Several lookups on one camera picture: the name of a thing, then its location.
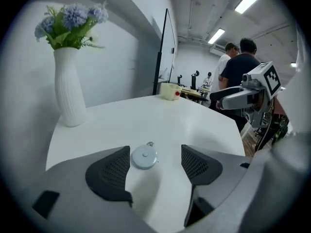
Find black-framed whiteboard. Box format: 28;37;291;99
152;8;176;96

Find yellow table with black frame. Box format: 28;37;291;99
178;86;202;99

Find blue artificial flowers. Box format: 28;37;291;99
34;1;109;50

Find cream box with red button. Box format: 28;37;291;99
160;82;182;101

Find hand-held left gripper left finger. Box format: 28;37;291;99
21;145;156;233

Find white ribbed vase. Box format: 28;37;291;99
53;47;87;128

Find white ceiling air conditioner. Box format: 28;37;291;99
210;44;229;57

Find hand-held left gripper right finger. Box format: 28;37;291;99
181;144;255;228

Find person's white shirt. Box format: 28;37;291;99
279;23;309;137

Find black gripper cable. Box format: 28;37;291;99
255;125;275;152

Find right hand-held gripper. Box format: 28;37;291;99
209;61;282;128

